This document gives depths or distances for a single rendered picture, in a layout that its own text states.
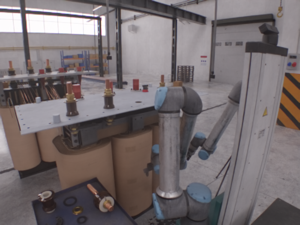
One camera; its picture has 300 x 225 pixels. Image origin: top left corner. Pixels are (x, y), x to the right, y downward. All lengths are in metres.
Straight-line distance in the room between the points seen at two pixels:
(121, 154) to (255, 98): 1.12
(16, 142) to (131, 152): 1.86
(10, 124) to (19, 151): 0.42
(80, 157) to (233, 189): 0.98
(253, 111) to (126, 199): 1.40
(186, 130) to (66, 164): 0.88
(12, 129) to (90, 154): 1.73
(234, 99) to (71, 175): 1.26
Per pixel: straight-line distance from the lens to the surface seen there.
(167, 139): 0.91
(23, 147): 2.98
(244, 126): 0.89
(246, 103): 0.87
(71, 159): 1.36
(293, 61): 5.69
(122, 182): 1.74
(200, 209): 1.13
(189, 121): 1.02
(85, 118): 1.14
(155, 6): 12.67
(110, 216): 1.13
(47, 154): 3.12
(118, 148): 1.56
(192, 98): 0.92
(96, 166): 1.43
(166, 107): 0.88
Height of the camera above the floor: 1.69
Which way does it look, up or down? 16 degrees down
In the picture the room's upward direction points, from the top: straight up
